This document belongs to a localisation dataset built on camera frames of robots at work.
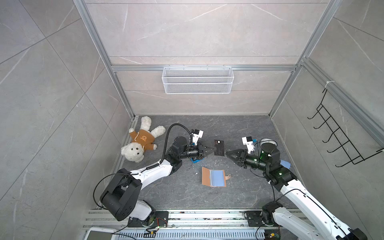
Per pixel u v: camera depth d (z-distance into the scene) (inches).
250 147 26.5
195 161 35.9
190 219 29.4
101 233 25.9
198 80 39.7
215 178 33.9
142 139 37.5
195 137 28.7
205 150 27.3
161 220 28.6
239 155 25.2
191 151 26.6
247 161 25.0
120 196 16.7
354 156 23.2
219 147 28.5
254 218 28.7
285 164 34.6
